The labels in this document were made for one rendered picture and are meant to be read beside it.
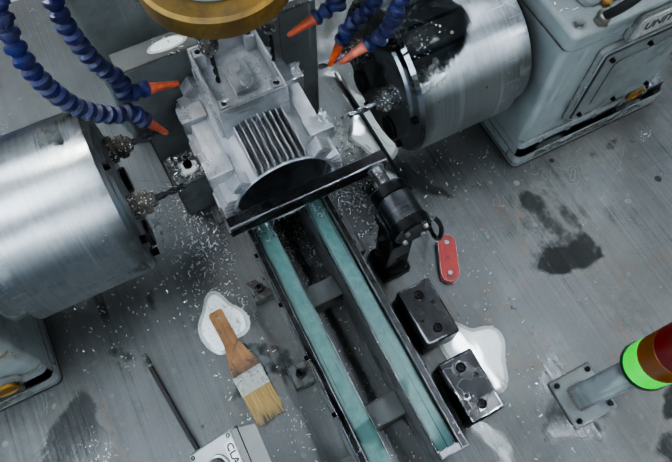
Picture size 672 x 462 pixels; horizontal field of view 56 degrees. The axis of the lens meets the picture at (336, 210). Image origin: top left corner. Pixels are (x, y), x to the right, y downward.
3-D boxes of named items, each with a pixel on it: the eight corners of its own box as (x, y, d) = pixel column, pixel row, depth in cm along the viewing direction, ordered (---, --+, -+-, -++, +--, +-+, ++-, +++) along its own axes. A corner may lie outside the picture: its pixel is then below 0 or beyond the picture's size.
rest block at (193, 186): (177, 190, 117) (161, 157, 107) (212, 175, 119) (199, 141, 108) (188, 216, 115) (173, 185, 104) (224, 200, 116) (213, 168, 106)
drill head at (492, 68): (301, 88, 113) (293, -18, 91) (494, 8, 121) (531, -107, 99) (367, 200, 104) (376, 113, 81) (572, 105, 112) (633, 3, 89)
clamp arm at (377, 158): (378, 155, 98) (224, 223, 93) (379, 145, 95) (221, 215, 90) (389, 173, 96) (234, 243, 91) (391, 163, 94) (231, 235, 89)
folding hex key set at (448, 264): (459, 284, 110) (461, 280, 108) (440, 284, 110) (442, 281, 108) (452, 237, 113) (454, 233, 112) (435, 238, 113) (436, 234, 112)
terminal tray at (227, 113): (194, 81, 94) (183, 49, 88) (259, 55, 97) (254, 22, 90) (225, 143, 90) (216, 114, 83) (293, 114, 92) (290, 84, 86)
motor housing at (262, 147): (189, 145, 108) (161, 76, 90) (290, 103, 111) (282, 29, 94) (235, 243, 100) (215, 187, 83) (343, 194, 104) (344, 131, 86)
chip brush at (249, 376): (201, 319, 107) (200, 318, 106) (228, 305, 108) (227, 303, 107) (259, 429, 99) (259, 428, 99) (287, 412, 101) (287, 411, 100)
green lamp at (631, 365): (611, 355, 82) (626, 347, 77) (648, 334, 83) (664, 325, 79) (641, 398, 79) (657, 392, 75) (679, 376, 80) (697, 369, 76)
